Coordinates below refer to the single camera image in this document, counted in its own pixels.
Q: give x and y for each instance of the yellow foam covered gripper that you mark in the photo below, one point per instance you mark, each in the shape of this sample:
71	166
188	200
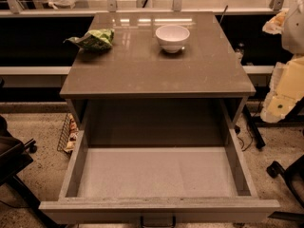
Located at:
294	32

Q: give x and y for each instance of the grey top drawer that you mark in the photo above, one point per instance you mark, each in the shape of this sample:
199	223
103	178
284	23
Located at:
118	185

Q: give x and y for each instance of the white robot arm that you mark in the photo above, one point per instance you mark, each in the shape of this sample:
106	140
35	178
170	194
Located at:
287	81

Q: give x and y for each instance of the grey cabinet with glossy top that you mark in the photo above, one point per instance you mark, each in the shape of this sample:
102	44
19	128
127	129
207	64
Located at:
137	95

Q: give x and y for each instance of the black table leg right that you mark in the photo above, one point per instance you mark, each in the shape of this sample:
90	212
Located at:
260	143

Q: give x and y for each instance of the black office chair right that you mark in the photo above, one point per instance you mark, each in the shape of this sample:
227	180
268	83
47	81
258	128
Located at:
294	179

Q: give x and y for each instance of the black office chair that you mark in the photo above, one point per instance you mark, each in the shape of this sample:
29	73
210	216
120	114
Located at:
14	157
294	179

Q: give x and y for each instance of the white ceramic bowl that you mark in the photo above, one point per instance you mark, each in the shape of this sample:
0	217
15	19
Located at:
172	38

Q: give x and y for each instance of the green chip bag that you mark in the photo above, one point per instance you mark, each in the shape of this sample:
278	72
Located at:
94	40

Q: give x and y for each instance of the black office chair left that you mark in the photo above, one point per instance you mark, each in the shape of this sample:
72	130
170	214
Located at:
14	157

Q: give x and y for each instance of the black drawer handle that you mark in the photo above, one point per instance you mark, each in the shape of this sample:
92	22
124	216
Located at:
157	223

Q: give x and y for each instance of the wire basket with snacks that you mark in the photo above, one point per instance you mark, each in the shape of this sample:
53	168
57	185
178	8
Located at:
68	136

